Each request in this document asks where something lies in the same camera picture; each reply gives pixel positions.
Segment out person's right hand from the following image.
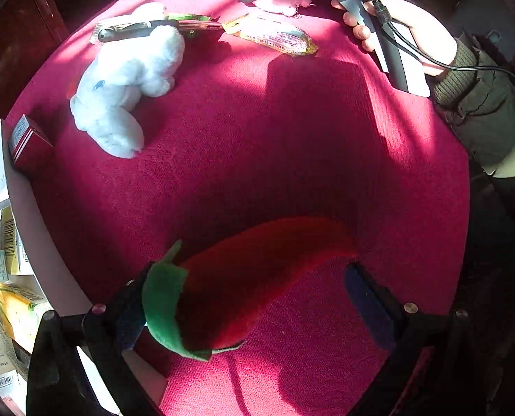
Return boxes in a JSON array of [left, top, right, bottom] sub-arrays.
[[331, 0, 457, 76]]

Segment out red box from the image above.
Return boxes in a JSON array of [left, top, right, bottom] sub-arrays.
[[8, 114, 54, 172]]

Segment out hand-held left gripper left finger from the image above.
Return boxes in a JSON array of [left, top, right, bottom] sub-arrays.
[[26, 264, 169, 416]]

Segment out black cable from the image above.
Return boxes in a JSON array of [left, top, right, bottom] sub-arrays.
[[353, 0, 515, 105]]

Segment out red chili plush toy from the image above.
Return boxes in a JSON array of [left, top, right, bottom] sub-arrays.
[[142, 217, 358, 362]]

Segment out person's right forearm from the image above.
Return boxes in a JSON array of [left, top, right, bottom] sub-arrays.
[[431, 32, 515, 178]]

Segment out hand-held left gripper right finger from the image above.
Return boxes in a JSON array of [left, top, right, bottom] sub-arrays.
[[343, 262, 479, 416]]

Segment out black pen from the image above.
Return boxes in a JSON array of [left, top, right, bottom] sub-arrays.
[[97, 18, 221, 44]]

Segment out yellow snack packet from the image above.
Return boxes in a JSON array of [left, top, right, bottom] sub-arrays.
[[221, 14, 319, 57]]

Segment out green and yellow box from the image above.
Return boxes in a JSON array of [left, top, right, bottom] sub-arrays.
[[0, 284, 52, 352]]

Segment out white plush toy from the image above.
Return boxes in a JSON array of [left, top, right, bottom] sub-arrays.
[[70, 2, 185, 159]]

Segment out dark red wooden wardrobe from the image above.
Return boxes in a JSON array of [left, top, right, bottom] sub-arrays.
[[0, 0, 68, 109]]

